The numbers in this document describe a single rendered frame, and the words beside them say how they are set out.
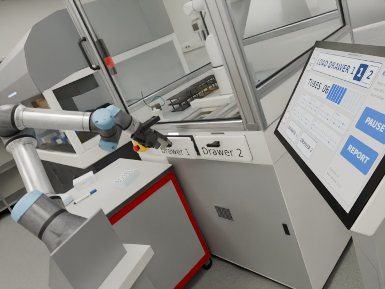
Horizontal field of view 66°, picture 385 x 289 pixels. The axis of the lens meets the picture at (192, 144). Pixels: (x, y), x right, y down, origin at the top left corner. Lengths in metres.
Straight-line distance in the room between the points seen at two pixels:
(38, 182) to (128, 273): 0.50
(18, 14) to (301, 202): 5.21
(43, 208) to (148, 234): 0.71
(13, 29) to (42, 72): 3.63
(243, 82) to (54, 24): 1.44
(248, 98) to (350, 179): 0.57
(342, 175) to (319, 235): 0.95
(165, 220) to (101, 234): 0.68
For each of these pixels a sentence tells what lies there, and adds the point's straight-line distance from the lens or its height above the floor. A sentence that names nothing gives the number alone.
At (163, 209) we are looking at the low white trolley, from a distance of 1.66.
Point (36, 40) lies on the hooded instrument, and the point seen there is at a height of 1.65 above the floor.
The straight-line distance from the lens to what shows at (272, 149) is 1.17.
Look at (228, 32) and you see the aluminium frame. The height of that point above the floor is 1.31.
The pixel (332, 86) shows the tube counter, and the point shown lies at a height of 1.12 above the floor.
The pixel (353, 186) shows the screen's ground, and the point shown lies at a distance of 0.61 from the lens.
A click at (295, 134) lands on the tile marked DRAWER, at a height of 1.00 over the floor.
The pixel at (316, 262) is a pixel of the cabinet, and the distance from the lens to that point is 1.59.
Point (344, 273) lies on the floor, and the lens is 1.83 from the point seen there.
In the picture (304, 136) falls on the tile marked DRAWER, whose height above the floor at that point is 1.01.
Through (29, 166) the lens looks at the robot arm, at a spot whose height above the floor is 1.13.
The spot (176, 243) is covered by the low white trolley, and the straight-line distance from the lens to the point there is 1.77.
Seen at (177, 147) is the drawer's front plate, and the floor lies 0.88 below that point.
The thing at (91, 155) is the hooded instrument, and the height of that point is 0.86.
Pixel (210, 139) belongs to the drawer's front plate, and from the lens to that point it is 1.30.
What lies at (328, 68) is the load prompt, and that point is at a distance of 0.86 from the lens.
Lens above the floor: 1.36
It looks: 19 degrees down
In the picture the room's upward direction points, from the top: 23 degrees counter-clockwise
